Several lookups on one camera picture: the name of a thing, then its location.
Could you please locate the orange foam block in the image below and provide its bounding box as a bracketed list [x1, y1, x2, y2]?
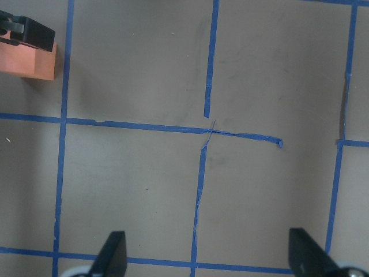
[1, 42, 57, 81]

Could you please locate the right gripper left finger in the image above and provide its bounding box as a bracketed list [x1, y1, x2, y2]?
[87, 231, 127, 276]

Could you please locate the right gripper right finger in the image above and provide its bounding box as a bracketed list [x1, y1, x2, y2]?
[288, 228, 368, 277]

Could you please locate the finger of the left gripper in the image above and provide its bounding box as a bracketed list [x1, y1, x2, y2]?
[1, 10, 55, 52]

